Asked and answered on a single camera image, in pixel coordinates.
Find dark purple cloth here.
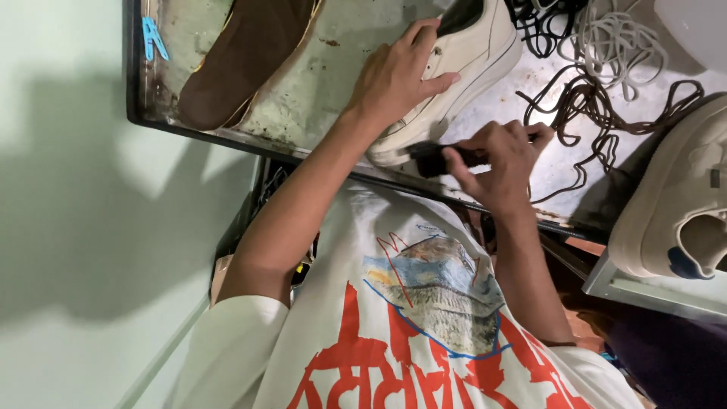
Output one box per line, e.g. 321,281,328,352
605,318,727,409

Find black shoe brush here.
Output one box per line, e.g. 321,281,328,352
405,133,540,179

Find person's left hand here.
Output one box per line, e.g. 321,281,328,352
345,17,462,136

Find white plastic container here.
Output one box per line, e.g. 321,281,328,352
653,0,727,73

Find brown shoelaces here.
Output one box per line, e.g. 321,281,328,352
516,64,706,205

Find white sneaker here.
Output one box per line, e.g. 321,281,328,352
366,0,524,169

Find blue clothespin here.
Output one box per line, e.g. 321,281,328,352
141,16,170,62

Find beige sneaker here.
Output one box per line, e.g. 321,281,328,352
607,94,727,281

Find brown shoe insole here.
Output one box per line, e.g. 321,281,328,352
177,0,326,132

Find white printed t-shirt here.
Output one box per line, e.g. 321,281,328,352
169,181,647,409

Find white shoelaces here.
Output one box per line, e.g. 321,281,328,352
558,0,669,102

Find black shoelaces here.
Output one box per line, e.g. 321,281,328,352
504,0,588,59

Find person's right hand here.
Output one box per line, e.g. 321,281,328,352
442,120,555,215

